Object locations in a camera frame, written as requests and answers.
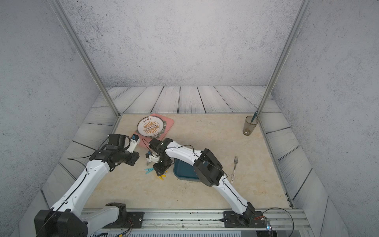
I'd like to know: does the teal clothespin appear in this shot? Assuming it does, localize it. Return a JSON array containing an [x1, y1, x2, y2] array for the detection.
[[145, 168, 154, 174]]

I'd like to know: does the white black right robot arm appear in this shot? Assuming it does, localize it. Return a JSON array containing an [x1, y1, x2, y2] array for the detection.
[[149, 138, 259, 226]]

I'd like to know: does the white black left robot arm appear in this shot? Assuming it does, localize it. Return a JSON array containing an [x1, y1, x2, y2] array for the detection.
[[34, 134, 140, 237]]

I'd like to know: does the teal plastic storage box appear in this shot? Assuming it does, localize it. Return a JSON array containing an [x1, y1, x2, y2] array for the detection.
[[173, 159, 200, 182]]

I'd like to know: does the pink plastic tray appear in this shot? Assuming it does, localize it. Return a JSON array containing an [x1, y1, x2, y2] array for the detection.
[[136, 114, 174, 141]]

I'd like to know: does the white plate orange sunburst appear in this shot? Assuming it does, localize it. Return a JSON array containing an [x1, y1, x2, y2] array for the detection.
[[137, 116, 166, 138]]

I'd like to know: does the green checked folded cloth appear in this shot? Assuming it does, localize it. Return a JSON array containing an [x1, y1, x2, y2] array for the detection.
[[147, 121, 167, 138]]

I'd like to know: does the olive drinking glass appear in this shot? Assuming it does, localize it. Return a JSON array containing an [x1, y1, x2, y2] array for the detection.
[[242, 116, 259, 136]]

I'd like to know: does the teal pen in glass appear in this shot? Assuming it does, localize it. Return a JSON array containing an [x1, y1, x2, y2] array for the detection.
[[250, 111, 258, 124]]

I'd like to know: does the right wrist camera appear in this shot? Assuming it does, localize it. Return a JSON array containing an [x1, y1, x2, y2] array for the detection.
[[146, 151, 160, 165]]

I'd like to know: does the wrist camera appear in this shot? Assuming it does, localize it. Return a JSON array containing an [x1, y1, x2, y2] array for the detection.
[[127, 134, 140, 154], [146, 151, 160, 165]]

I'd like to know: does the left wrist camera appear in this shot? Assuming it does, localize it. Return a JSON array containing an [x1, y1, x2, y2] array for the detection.
[[127, 134, 140, 154]]

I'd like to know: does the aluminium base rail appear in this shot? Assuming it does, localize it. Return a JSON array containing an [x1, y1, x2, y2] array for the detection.
[[85, 208, 314, 237]]

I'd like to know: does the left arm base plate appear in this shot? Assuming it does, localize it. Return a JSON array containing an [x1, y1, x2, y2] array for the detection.
[[103, 212, 145, 229]]

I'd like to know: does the fork with white handle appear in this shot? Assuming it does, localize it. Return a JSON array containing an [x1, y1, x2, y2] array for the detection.
[[231, 156, 239, 184]]

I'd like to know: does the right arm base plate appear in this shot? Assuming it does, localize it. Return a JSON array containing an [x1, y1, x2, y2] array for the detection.
[[219, 211, 267, 228]]

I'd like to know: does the left aluminium frame post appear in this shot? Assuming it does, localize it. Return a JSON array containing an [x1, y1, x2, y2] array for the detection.
[[48, 0, 121, 118]]

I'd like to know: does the aluminium frame post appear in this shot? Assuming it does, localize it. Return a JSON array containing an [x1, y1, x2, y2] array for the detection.
[[48, 0, 121, 118], [256, 0, 312, 117]]

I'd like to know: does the right aluminium frame post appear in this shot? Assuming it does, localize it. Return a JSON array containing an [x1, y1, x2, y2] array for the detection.
[[256, 0, 312, 117]]

